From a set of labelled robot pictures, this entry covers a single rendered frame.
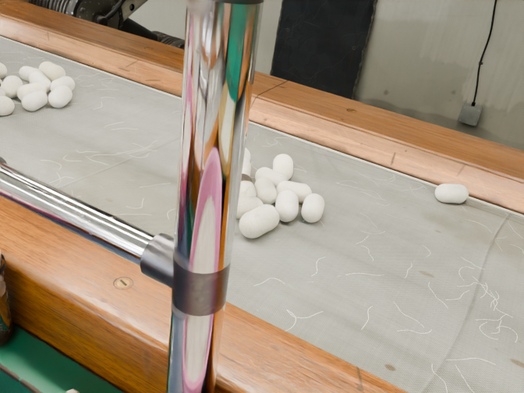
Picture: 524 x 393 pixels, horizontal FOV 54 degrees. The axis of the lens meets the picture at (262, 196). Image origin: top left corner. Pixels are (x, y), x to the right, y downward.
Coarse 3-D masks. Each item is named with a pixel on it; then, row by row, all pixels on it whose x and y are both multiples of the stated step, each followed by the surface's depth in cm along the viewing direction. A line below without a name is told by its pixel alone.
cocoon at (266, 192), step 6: (258, 180) 46; (264, 180) 46; (270, 180) 46; (258, 186) 45; (264, 186) 45; (270, 186) 45; (258, 192) 45; (264, 192) 44; (270, 192) 44; (276, 192) 45; (264, 198) 44; (270, 198) 44; (270, 204) 45
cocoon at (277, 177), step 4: (260, 168) 48; (264, 168) 48; (268, 168) 48; (256, 172) 48; (260, 172) 48; (264, 172) 47; (268, 172) 47; (272, 172) 47; (276, 172) 47; (280, 172) 48; (256, 176) 48; (260, 176) 47; (264, 176) 47; (268, 176) 47; (272, 176) 47; (276, 176) 47; (280, 176) 47; (284, 176) 47; (256, 180) 48; (272, 180) 47; (276, 180) 47; (280, 180) 47; (284, 180) 47; (276, 184) 47; (276, 188) 47
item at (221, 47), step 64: (192, 0) 15; (256, 0) 15; (192, 64) 16; (192, 128) 17; (0, 192) 24; (64, 192) 24; (192, 192) 18; (0, 256) 30; (128, 256) 21; (192, 256) 19; (0, 320) 31; (192, 320) 21; (0, 384) 32; (64, 384) 30; (192, 384) 23
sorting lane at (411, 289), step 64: (64, 64) 70; (0, 128) 52; (64, 128) 54; (128, 128) 56; (256, 128) 60; (128, 192) 44; (320, 192) 49; (384, 192) 51; (256, 256) 39; (320, 256) 40; (384, 256) 41; (448, 256) 42; (512, 256) 44; (320, 320) 34; (384, 320) 35; (448, 320) 36; (512, 320) 36; (448, 384) 31; (512, 384) 31
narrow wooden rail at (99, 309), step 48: (0, 240) 33; (48, 240) 33; (48, 288) 30; (96, 288) 30; (144, 288) 31; (48, 336) 32; (96, 336) 30; (144, 336) 28; (240, 336) 28; (288, 336) 29; (144, 384) 29; (240, 384) 26; (288, 384) 26; (336, 384) 26; (384, 384) 27
